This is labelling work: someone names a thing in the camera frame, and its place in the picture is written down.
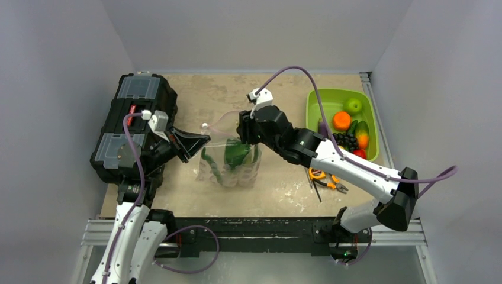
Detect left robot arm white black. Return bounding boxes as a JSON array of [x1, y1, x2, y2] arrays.
[[91, 125, 210, 283]]

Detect aluminium frame rail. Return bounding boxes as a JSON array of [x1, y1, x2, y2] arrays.
[[80, 219, 427, 246]]

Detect green toy bok choy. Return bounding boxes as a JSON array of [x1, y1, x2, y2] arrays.
[[223, 139, 251, 171]]

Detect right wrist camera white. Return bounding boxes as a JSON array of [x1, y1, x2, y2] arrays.
[[247, 88, 273, 118]]

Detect green toy apple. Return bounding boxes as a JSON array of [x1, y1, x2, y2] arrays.
[[343, 98, 363, 116]]

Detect purple toy eggplant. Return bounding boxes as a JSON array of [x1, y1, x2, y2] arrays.
[[317, 119, 329, 138]]

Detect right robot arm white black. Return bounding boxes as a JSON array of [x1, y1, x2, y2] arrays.
[[236, 105, 418, 241]]

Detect black plastic toolbox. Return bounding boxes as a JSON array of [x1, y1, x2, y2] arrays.
[[90, 73, 178, 184]]

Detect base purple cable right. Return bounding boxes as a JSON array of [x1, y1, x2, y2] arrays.
[[335, 227, 374, 267]]

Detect red toy pepper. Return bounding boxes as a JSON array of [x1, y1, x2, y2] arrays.
[[352, 149, 367, 159]]

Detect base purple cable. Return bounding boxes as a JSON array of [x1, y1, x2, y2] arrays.
[[152, 225, 220, 275], [335, 227, 374, 267]]

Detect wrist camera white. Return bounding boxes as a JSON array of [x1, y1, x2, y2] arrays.
[[141, 110, 169, 140], [247, 88, 273, 118]]

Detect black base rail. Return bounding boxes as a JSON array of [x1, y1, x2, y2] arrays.
[[155, 217, 371, 260]]

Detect clear zip top bag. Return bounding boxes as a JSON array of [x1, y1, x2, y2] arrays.
[[196, 111, 262, 188]]

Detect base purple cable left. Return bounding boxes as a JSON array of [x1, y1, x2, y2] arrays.
[[152, 225, 220, 275]]

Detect black yellow screwdriver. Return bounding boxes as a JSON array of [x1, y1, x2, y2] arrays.
[[305, 168, 314, 189]]

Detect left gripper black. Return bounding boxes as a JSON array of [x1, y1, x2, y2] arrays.
[[143, 123, 210, 175]]

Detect orange toy fruit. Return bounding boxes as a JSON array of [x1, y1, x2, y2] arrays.
[[332, 111, 352, 131]]

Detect toy cucumber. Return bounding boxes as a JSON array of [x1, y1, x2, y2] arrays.
[[346, 120, 359, 136]]

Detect toy mango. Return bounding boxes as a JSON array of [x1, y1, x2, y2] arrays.
[[355, 121, 370, 149]]

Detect green plastic basket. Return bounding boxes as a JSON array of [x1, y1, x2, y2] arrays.
[[305, 88, 379, 162]]

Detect orange handled pliers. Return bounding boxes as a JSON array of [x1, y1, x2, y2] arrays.
[[307, 167, 349, 202]]

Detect dark toy grapes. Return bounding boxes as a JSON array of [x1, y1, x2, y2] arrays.
[[333, 133, 359, 153]]

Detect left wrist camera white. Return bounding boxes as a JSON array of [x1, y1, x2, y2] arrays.
[[141, 110, 169, 140]]

